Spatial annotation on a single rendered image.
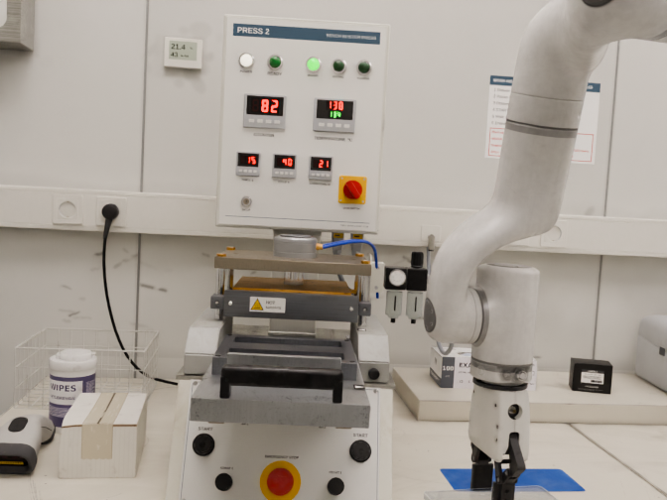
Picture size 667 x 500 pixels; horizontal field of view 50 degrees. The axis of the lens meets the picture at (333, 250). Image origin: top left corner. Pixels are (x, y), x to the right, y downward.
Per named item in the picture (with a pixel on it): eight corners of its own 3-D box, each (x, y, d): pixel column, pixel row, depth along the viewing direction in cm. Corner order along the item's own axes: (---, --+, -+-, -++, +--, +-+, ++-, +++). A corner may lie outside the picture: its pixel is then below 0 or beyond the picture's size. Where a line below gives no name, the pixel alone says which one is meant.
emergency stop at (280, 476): (266, 495, 108) (268, 467, 110) (293, 496, 108) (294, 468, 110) (265, 495, 107) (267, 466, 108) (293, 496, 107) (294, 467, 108)
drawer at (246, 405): (219, 369, 117) (221, 321, 117) (353, 375, 118) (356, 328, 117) (189, 428, 88) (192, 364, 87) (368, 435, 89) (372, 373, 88)
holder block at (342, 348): (225, 349, 115) (225, 333, 115) (349, 354, 116) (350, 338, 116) (211, 374, 99) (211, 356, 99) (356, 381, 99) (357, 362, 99)
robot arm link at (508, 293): (480, 365, 95) (544, 366, 97) (488, 266, 94) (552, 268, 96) (456, 351, 103) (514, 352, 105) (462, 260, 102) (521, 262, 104)
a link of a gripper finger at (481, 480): (495, 446, 104) (492, 491, 104) (485, 438, 107) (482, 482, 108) (474, 446, 103) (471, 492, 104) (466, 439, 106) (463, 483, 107)
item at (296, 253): (228, 291, 148) (230, 227, 147) (378, 298, 149) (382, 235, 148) (211, 309, 123) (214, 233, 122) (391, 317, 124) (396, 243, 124)
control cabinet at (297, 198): (218, 323, 159) (230, 29, 154) (367, 330, 160) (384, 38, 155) (207, 338, 142) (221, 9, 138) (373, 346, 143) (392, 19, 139)
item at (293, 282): (240, 296, 141) (242, 248, 140) (353, 302, 142) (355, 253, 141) (231, 310, 124) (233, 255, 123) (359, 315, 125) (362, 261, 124)
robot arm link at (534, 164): (470, 121, 85) (433, 355, 94) (592, 132, 89) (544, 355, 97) (444, 111, 93) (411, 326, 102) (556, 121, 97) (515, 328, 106)
